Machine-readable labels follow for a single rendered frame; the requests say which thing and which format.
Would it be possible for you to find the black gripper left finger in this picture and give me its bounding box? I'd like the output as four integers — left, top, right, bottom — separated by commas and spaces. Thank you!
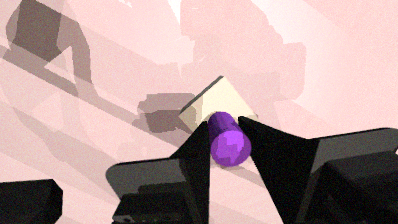
105, 121, 210, 224

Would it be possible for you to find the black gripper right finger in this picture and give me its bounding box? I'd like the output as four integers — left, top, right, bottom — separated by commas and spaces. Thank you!
238, 116, 398, 224

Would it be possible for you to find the purple cylinder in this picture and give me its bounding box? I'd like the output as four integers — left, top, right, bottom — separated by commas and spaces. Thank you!
208, 111, 251, 167

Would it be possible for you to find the cream block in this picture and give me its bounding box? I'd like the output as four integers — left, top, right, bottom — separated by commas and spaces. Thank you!
178, 75, 261, 132

